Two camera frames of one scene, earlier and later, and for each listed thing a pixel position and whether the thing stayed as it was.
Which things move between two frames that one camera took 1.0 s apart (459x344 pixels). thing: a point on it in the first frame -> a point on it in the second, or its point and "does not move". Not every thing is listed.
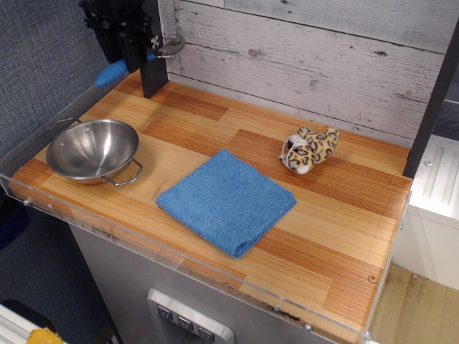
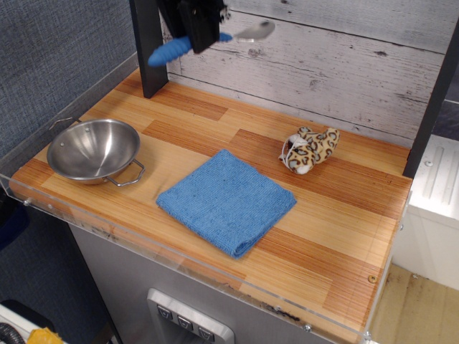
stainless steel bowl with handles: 93,151 does not move
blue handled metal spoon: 171,48 -> 252,31
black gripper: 122,28 -> 201,18
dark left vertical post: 153,70 does not move
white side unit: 427,246 does not move
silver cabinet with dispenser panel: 149,300 does not move
